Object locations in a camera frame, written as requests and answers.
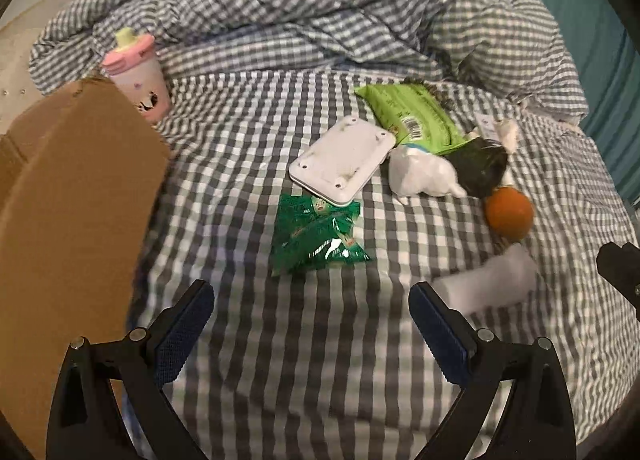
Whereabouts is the white tissue wad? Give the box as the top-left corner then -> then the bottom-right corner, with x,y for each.
432,243 -> 538,316

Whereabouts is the white plastic device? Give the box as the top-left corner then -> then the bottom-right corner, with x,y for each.
288,116 -> 397,206

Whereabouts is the brown cardboard box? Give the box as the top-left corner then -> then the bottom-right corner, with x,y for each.
0,79 -> 172,460

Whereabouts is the green snack packet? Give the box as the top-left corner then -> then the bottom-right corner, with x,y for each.
271,193 -> 375,277

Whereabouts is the dark fuzzy toy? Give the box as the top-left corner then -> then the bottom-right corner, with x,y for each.
445,136 -> 511,198

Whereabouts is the grey checkered bed sheet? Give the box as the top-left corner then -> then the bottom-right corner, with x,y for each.
125,68 -> 636,460

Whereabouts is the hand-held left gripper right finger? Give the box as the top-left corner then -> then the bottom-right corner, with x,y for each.
408,281 -> 578,460

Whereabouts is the pink toy cup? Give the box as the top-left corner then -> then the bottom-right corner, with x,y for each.
101,27 -> 173,123

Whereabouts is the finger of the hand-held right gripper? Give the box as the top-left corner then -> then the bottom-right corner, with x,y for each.
596,240 -> 640,313

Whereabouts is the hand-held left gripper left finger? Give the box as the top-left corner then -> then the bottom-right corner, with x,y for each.
46,279 -> 216,460

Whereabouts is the white plush toy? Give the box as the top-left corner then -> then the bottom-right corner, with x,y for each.
388,145 -> 468,206

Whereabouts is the orange fruit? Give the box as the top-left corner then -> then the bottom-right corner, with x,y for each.
484,187 -> 536,241

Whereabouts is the light green wipes packet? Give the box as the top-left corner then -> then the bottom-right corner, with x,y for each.
354,82 -> 478,156

